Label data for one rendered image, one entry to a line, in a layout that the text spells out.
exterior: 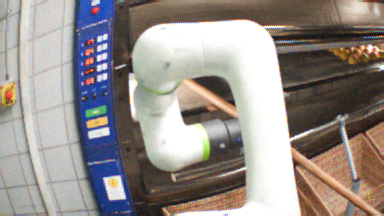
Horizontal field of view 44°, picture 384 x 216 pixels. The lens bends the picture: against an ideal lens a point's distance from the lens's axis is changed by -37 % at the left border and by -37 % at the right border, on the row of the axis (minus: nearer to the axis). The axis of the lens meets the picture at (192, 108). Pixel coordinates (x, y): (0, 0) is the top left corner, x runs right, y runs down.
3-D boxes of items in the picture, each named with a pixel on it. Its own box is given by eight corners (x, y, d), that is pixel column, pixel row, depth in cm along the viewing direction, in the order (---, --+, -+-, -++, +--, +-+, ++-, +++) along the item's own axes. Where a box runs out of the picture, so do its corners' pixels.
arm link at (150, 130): (149, 177, 178) (160, 171, 168) (134, 130, 180) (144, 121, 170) (200, 167, 183) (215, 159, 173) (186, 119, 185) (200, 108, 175)
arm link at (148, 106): (140, 102, 146) (195, 87, 148) (129, 51, 148) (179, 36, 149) (138, 130, 182) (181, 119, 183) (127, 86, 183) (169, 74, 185)
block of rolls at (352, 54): (302, 36, 343) (300, 28, 341) (345, 35, 361) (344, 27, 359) (352, 66, 291) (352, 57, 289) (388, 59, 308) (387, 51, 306)
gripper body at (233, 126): (215, 116, 183) (247, 108, 186) (217, 147, 186) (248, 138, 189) (229, 125, 176) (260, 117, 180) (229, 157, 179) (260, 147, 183)
